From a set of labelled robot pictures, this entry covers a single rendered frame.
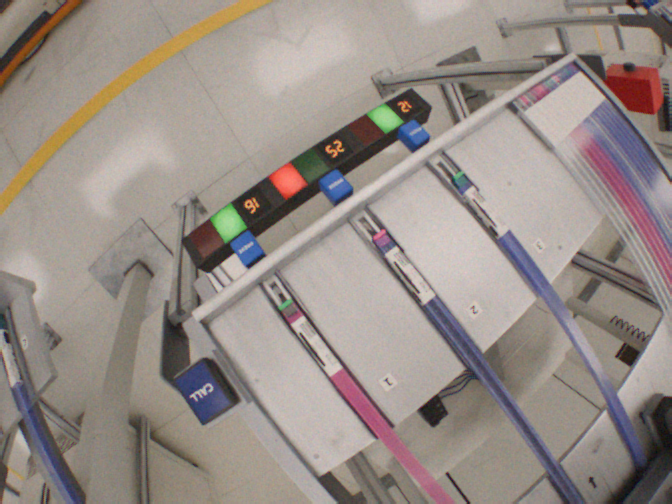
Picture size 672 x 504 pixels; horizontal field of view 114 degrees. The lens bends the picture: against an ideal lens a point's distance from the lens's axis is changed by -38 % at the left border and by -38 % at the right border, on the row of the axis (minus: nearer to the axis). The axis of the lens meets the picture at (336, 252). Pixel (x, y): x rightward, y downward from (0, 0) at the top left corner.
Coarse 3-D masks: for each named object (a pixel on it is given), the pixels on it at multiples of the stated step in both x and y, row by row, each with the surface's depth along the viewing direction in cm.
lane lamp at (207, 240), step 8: (208, 224) 37; (192, 232) 37; (200, 232) 36; (208, 232) 36; (216, 232) 36; (192, 240) 36; (200, 240) 36; (208, 240) 36; (216, 240) 36; (200, 248) 36; (208, 248) 36; (216, 248) 36
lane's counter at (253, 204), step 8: (248, 192) 38; (256, 192) 37; (240, 200) 37; (248, 200) 37; (256, 200) 37; (264, 200) 37; (240, 208) 37; (248, 208) 37; (256, 208) 37; (264, 208) 37; (248, 216) 37; (256, 216) 37
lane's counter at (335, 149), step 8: (336, 136) 39; (320, 144) 39; (328, 144) 39; (336, 144) 39; (344, 144) 39; (328, 152) 38; (336, 152) 38; (344, 152) 38; (352, 152) 38; (336, 160) 38
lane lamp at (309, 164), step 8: (304, 152) 39; (312, 152) 39; (296, 160) 38; (304, 160) 38; (312, 160) 38; (320, 160) 38; (296, 168) 38; (304, 168) 38; (312, 168) 38; (320, 168) 38; (328, 168) 38; (304, 176) 38; (312, 176) 38
